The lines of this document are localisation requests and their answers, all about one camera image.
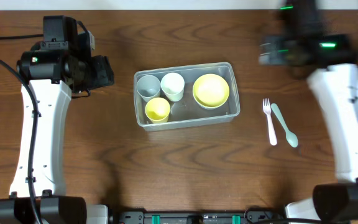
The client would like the pink plastic fork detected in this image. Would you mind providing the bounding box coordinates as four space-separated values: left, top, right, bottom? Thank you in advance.
262 98 277 146

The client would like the grey plastic cup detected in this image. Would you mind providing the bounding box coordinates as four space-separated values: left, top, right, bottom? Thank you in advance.
136 75 161 102

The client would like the yellow plastic bowl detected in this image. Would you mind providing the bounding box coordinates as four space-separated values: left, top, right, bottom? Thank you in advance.
192 73 230 110

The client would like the mint green plastic spoon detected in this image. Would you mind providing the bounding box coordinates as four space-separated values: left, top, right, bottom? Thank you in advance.
271 103 298 147

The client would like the white plastic cup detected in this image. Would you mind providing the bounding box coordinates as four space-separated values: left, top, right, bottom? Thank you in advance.
161 73 185 102

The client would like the yellow plastic cup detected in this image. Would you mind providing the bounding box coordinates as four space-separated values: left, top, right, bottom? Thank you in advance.
145 98 170 124

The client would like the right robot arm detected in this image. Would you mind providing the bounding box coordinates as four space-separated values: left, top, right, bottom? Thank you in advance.
259 0 358 223

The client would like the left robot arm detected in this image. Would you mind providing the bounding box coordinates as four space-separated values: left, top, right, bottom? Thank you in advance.
0 16 114 223

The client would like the clear plastic container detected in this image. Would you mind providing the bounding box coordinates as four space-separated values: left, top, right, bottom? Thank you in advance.
134 62 241 131

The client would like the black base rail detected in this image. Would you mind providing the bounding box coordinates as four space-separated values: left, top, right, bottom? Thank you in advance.
110 208 284 224

